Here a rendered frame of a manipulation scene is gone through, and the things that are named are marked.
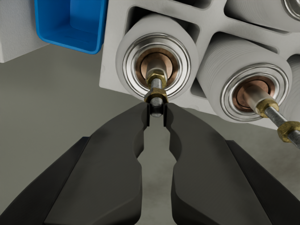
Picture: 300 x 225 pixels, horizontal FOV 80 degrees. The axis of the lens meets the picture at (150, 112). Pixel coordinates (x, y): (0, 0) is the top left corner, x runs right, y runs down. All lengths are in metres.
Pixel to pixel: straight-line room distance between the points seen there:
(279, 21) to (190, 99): 0.15
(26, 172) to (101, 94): 0.47
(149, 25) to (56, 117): 0.48
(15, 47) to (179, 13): 0.27
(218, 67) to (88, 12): 0.32
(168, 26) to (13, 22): 0.25
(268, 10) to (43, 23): 0.33
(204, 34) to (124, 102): 0.31
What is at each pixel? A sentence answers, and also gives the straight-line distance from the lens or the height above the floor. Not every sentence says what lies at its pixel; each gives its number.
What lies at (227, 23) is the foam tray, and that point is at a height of 0.18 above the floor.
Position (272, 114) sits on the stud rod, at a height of 0.30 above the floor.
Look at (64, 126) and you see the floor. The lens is 0.62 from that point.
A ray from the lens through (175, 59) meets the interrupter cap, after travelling 0.20.
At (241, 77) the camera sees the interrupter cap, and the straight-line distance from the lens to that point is 0.23.
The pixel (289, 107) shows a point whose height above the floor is 0.23.
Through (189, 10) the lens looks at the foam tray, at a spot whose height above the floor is 0.18.
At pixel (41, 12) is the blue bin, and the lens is 0.39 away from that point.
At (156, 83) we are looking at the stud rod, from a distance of 0.16.
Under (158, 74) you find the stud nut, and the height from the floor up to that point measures 0.29.
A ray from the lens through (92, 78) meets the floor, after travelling 0.51.
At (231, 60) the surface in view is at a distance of 0.23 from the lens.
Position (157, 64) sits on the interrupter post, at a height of 0.27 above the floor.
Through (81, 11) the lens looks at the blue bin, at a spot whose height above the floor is 0.00.
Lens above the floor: 0.45
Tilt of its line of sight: 58 degrees down
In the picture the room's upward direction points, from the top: 177 degrees counter-clockwise
